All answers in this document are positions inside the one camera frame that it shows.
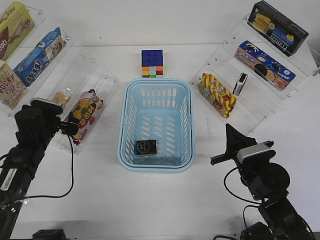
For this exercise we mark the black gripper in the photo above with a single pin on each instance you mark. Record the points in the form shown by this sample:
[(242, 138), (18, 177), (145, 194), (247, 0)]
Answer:
[(234, 142), (37, 126)]

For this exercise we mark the bread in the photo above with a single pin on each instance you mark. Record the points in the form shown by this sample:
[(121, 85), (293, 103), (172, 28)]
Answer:
[(62, 97)]

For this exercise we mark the black tissue pack front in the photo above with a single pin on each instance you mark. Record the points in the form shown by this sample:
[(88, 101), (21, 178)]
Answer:
[(147, 147)]

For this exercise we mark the black tissue pack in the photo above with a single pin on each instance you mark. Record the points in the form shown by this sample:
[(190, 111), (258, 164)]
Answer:
[(240, 83), (147, 147)]

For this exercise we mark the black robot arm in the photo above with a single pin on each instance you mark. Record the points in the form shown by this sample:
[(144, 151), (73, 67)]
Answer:
[(268, 183), (19, 168)]

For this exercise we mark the black tissue pack rear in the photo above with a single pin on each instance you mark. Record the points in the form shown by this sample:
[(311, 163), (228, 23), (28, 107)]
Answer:
[(240, 83)]

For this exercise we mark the light blue plastic basket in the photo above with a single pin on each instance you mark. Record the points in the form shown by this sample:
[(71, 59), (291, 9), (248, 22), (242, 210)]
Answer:
[(159, 109)]

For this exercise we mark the pink strawberry snack pack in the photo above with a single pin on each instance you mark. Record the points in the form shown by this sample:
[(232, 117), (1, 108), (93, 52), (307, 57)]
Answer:
[(87, 110)]

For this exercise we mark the red yellow striped snack pack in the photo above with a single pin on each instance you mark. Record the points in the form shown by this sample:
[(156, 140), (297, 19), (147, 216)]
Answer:
[(217, 95)]

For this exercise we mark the clear acrylic left shelf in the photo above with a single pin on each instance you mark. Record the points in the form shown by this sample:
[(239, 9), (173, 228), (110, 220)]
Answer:
[(72, 71)]

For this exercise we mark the clear acrylic shelf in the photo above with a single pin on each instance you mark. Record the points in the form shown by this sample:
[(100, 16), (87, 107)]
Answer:
[(72, 71), (258, 98)]

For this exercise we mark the clear acrylic right shelf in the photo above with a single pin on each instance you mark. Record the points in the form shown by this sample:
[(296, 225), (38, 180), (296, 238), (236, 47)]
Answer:
[(258, 98)]

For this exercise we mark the Pocky snack box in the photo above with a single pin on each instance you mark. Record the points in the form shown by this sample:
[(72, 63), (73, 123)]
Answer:
[(12, 89)]

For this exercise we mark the blue cookie bag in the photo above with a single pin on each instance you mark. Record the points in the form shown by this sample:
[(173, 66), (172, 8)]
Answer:
[(30, 68)]

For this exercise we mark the blue orange sandwich cookie box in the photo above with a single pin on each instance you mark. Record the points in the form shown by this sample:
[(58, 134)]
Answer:
[(264, 65)]

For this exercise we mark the multicoloured puzzle cube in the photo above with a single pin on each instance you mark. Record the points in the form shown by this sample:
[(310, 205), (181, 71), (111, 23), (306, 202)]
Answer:
[(152, 63)]

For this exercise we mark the yellow green biscuit box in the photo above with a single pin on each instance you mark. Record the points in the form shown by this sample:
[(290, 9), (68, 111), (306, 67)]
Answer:
[(16, 24)]

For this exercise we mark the black Franzzi biscuit box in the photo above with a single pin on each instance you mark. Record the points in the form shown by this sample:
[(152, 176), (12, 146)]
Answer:
[(278, 29)]

